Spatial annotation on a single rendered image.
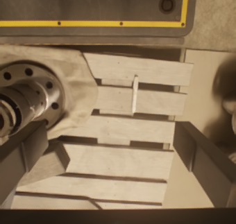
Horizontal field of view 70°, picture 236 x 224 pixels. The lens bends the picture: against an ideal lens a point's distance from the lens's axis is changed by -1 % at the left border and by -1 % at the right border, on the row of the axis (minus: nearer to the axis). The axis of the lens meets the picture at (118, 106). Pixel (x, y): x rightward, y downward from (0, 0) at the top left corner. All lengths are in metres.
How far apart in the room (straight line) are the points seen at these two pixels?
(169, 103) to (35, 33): 0.52
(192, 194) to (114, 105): 0.76
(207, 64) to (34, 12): 0.72
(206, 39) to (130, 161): 0.64
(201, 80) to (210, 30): 0.22
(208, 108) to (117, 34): 0.63
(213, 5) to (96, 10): 0.57
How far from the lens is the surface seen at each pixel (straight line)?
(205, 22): 0.90
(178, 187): 1.14
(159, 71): 0.68
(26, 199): 1.01
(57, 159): 0.73
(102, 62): 0.66
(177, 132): 0.16
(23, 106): 0.55
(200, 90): 0.90
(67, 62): 0.66
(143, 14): 0.49
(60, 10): 0.51
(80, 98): 0.65
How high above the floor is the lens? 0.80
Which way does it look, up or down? 73 degrees down
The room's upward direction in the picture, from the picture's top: 177 degrees clockwise
